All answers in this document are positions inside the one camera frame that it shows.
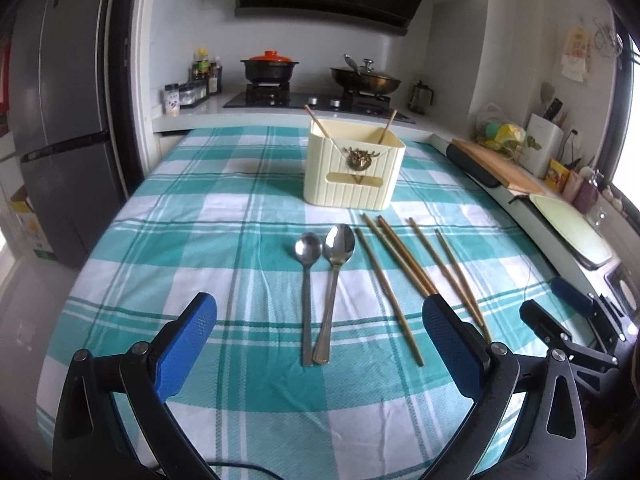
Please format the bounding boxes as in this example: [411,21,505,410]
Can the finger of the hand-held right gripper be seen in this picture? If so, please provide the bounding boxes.
[551,276,640,336]
[519,300,620,367]

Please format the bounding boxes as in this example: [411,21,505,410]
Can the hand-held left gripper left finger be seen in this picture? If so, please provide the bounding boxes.
[52,291,219,480]

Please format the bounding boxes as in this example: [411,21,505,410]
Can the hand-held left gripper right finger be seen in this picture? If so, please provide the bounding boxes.
[421,294,588,480]

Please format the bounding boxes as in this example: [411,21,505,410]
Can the wooden chopstick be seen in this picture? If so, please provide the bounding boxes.
[355,228,425,367]
[408,218,485,328]
[434,229,493,343]
[305,105,328,138]
[377,216,440,295]
[362,213,432,297]
[378,110,397,143]

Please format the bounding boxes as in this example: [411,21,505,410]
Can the large steel spoon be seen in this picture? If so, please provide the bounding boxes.
[312,223,357,366]

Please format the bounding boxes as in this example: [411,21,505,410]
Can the small steel spoon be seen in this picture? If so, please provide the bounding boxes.
[292,231,323,367]

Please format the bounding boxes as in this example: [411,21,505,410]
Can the cream ribbed utensil holder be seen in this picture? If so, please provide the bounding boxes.
[303,119,407,211]

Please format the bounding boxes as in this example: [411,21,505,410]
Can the pale green tray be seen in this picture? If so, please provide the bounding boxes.
[529,194,613,268]

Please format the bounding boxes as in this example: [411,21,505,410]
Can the mauve cup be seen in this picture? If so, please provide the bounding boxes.
[572,180,598,213]

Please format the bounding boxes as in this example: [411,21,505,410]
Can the teal checked tablecloth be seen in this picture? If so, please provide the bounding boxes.
[36,125,601,480]

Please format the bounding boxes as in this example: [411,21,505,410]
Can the yellow packet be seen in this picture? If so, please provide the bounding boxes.
[545,158,571,191]

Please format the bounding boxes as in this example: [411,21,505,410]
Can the white knife holder box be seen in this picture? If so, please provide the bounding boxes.
[520,112,568,178]

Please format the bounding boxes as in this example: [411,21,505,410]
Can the wooden cutting board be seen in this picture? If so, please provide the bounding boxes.
[452,138,548,196]

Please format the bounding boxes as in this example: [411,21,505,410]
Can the black padded roll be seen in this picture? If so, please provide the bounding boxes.
[445,142,501,188]

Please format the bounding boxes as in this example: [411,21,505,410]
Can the plastic bag with yellow contents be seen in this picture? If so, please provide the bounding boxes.
[475,102,543,153]

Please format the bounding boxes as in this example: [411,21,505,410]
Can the cardboard box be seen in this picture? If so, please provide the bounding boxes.
[7,185,56,261]

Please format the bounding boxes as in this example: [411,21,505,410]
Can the glass french press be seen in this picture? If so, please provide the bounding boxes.
[407,81,435,116]

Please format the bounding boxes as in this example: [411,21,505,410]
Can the grey refrigerator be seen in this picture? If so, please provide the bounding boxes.
[10,0,136,268]

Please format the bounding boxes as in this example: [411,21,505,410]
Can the black gas stove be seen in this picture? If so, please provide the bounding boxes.
[222,82,418,126]

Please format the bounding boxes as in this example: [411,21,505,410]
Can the black wok with glass lid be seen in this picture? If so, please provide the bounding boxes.
[329,58,402,96]

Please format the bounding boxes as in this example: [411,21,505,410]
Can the yellow capped oil bottle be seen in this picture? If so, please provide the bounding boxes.
[192,48,211,81]

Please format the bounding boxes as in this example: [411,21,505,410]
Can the black pot with orange lid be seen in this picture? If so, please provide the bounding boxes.
[240,50,301,83]

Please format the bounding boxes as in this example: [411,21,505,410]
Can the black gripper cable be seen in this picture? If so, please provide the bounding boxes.
[197,461,281,473]

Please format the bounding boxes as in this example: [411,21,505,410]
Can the hanging wall towel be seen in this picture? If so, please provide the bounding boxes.
[560,25,593,83]

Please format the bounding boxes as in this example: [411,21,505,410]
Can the red wall hanging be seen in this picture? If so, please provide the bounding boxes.
[0,35,12,113]

